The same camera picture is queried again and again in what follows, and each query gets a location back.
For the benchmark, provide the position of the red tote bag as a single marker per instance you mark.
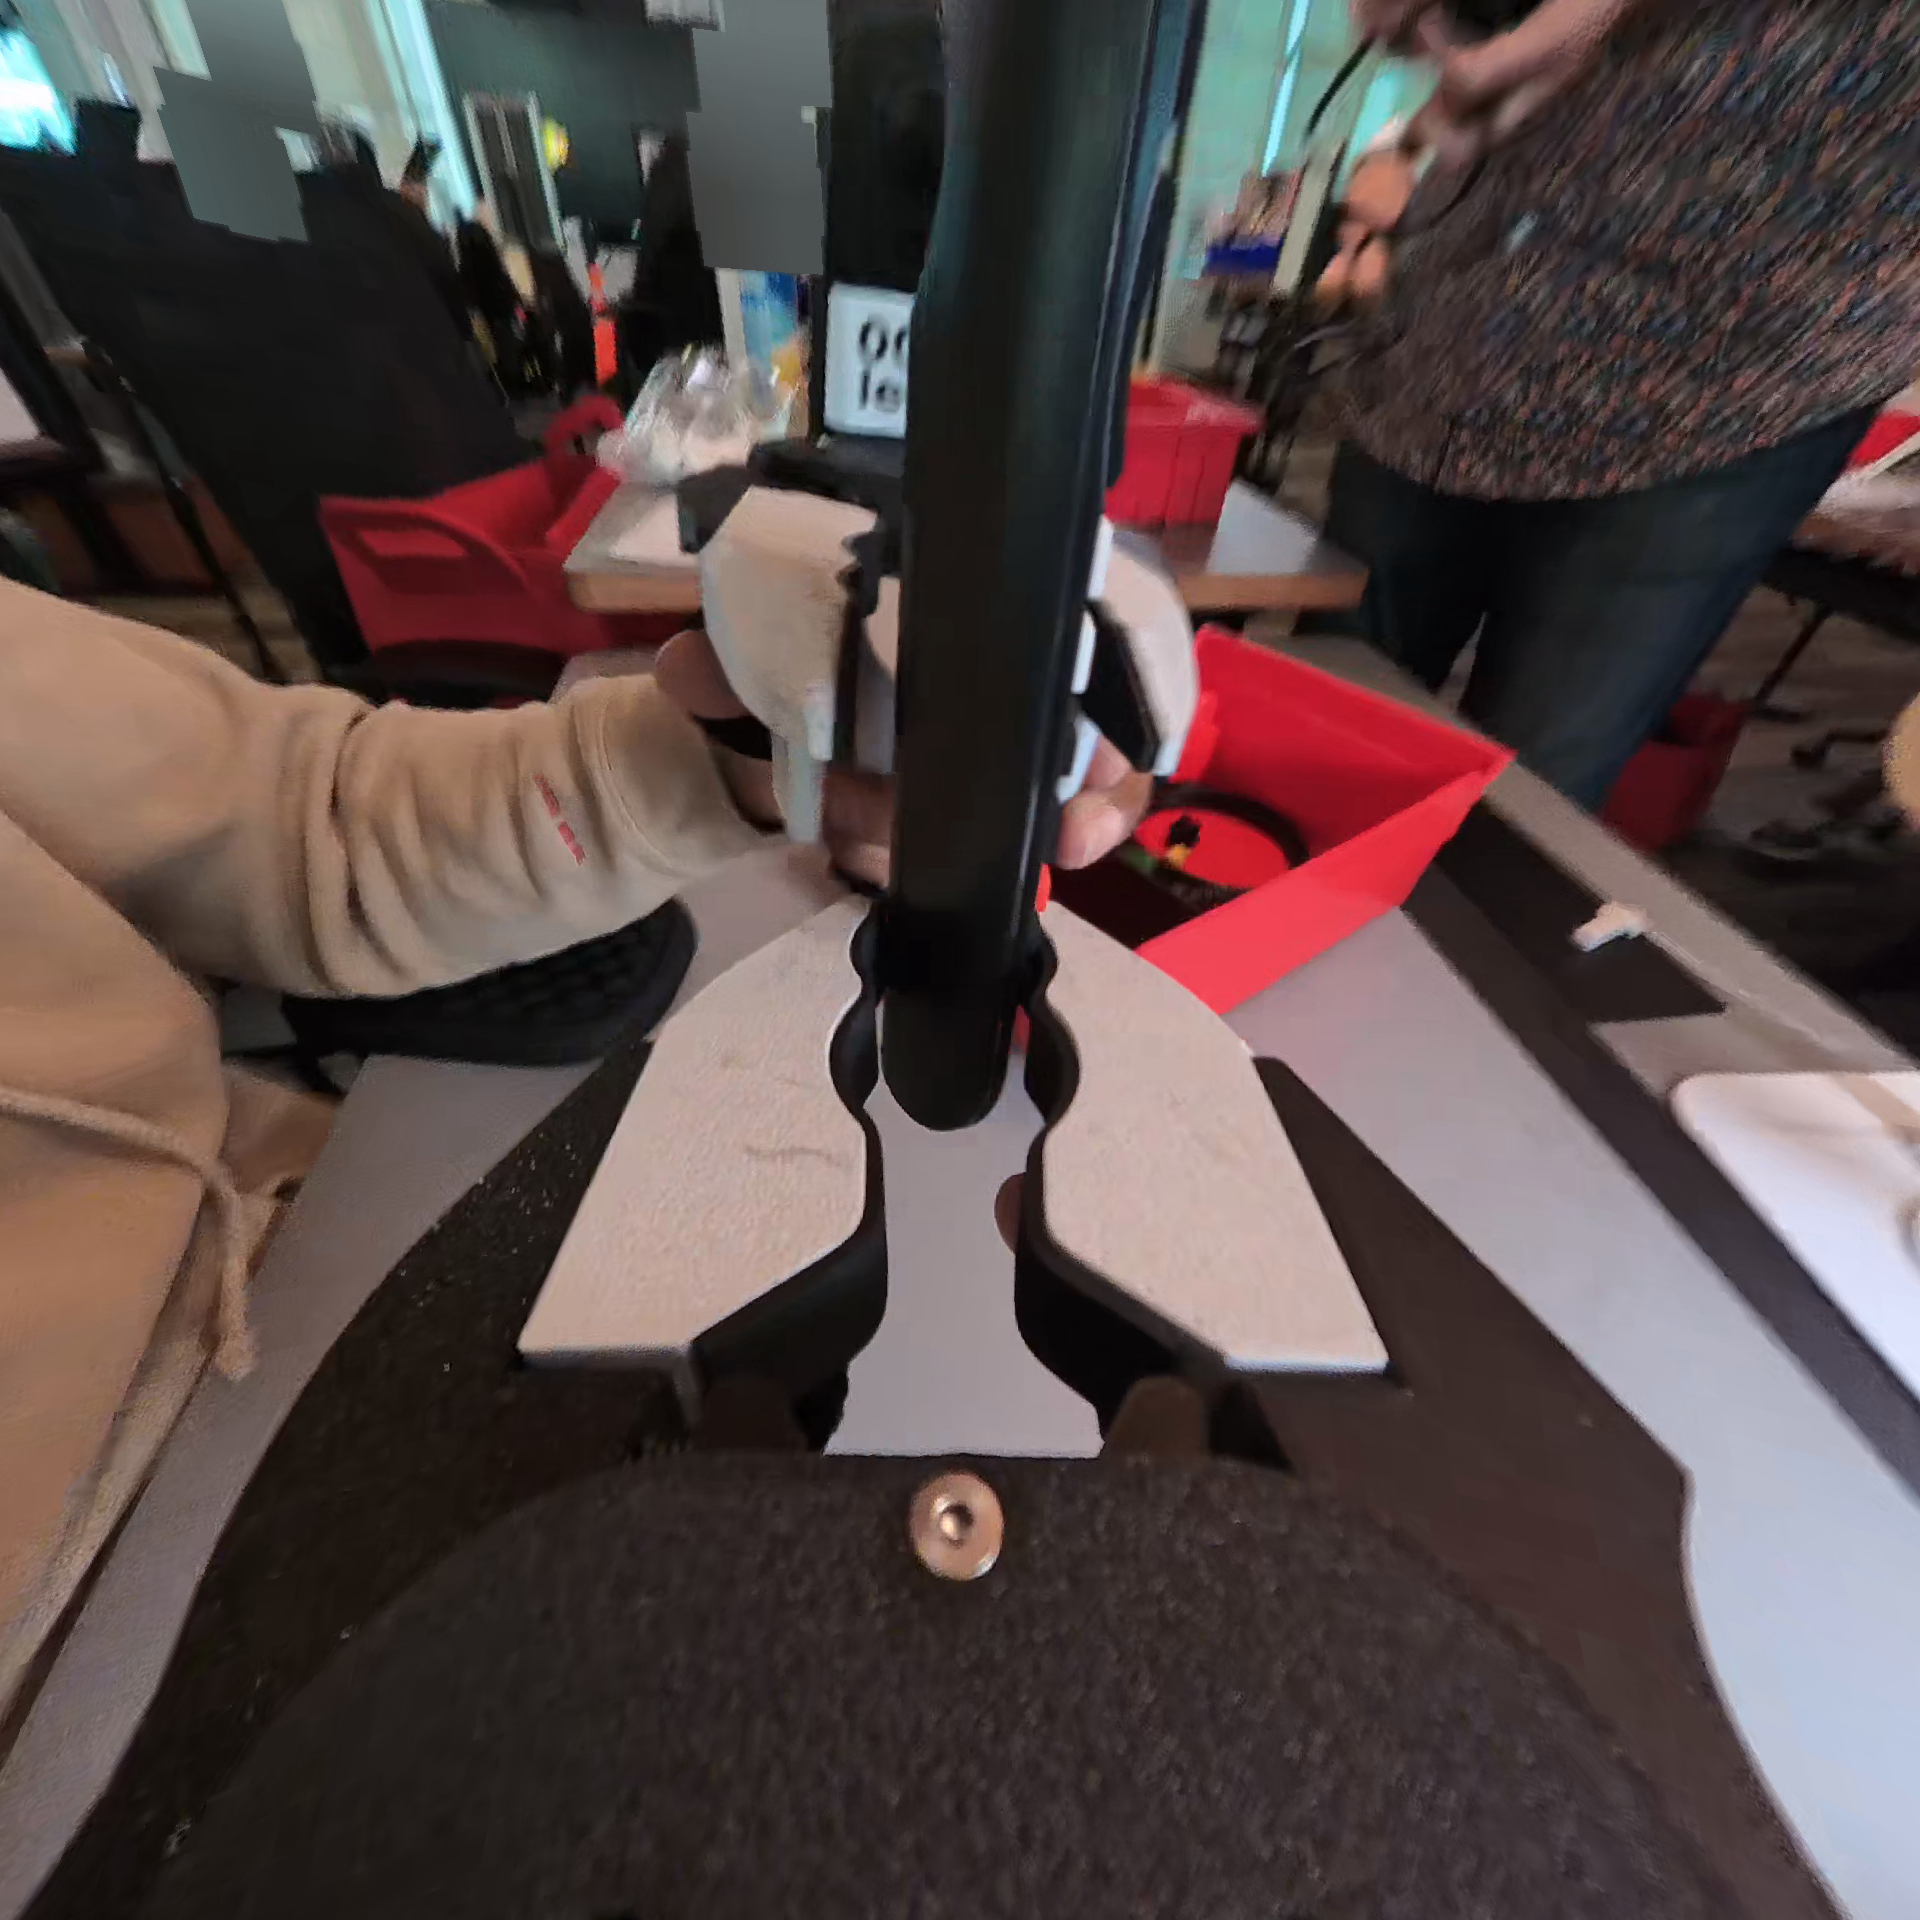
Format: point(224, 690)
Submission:
point(451, 554)

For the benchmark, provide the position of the person's left hand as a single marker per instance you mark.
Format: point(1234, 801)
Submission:
point(1103, 819)

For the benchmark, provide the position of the clear plastic bag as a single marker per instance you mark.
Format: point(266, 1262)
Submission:
point(690, 420)

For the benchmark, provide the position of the black handheld tool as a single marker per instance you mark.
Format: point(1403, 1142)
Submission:
point(975, 600)

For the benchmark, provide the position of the red storage bin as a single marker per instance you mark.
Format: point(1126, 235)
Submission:
point(1664, 780)

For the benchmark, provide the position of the wooden table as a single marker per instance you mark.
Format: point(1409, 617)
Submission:
point(1274, 562)

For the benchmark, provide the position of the black room divider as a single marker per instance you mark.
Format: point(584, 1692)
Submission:
point(301, 331)

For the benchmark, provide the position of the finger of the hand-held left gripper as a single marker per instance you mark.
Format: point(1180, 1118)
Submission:
point(1155, 660)
point(781, 614)

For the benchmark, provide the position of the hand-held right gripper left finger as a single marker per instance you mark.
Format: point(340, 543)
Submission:
point(721, 1171)

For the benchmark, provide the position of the white zip tie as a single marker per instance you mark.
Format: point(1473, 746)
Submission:
point(1609, 926)

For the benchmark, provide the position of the beige hoodie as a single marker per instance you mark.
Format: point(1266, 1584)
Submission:
point(91, 1201)

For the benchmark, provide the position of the long red plastic bin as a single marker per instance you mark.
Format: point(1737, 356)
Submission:
point(1184, 451)

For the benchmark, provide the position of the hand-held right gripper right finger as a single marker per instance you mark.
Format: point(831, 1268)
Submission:
point(1184, 1185)

